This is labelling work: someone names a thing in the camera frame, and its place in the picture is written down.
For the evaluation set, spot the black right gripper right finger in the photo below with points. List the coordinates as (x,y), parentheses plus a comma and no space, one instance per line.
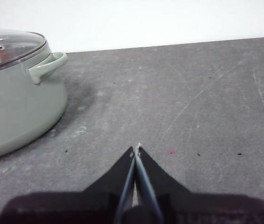
(204,210)

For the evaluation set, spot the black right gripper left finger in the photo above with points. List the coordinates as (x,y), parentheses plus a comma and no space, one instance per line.
(75,207)

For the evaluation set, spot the glass lid with green knob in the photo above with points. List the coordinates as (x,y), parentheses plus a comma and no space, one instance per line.
(17,44)

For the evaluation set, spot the pale green electric cooking pot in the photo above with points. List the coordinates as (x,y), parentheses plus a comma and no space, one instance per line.
(17,109)

